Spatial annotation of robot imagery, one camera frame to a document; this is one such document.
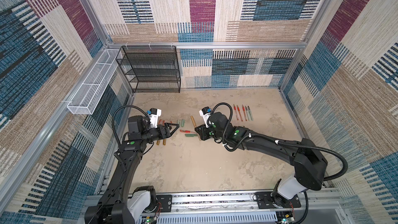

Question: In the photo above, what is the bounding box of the light green pen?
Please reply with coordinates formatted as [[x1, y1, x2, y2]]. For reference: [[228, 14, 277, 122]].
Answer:
[[244, 106, 251, 121]]

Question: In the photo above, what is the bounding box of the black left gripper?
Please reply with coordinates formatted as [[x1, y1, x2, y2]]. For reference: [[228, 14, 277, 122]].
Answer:
[[140, 123, 178, 145]]

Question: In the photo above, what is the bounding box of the black wire mesh shelf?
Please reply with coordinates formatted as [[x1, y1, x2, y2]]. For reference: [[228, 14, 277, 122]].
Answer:
[[116, 46, 181, 93]]

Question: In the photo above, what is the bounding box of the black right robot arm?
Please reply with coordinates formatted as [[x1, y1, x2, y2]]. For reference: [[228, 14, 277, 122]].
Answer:
[[195, 112, 328, 202]]

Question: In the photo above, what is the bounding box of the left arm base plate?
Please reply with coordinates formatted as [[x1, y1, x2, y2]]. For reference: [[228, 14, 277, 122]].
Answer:
[[127, 195, 173, 214]]

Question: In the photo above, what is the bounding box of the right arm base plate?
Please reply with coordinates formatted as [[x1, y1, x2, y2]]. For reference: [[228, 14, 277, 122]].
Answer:
[[253, 191, 302, 209]]

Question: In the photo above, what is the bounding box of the light green marker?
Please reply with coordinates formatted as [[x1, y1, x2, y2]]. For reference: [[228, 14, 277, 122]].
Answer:
[[247, 106, 254, 121]]

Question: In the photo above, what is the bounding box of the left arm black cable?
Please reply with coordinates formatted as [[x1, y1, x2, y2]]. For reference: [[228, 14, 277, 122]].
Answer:
[[111, 105, 150, 150]]

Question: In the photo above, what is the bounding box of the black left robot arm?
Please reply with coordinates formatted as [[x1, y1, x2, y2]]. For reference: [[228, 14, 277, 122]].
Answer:
[[85, 116, 179, 224]]

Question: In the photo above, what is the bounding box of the red pen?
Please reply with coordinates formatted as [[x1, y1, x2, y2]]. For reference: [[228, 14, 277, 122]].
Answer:
[[242, 105, 248, 121], [233, 104, 239, 121], [237, 106, 243, 122], [180, 130, 195, 133]]

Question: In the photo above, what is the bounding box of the white wire mesh basket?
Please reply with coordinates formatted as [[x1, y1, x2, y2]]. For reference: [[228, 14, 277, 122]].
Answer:
[[67, 49, 119, 115]]

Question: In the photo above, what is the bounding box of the brown pen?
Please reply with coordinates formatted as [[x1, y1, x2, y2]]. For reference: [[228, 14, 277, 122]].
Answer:
[[190, 115, 202, 141]]

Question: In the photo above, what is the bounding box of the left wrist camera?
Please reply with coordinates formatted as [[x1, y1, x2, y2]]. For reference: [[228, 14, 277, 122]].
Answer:
[[147, 108, 162, 128]]

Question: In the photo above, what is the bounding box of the aluminium front rail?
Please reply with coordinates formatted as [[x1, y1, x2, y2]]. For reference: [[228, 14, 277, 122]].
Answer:
[[136, 188, 353, 224]]

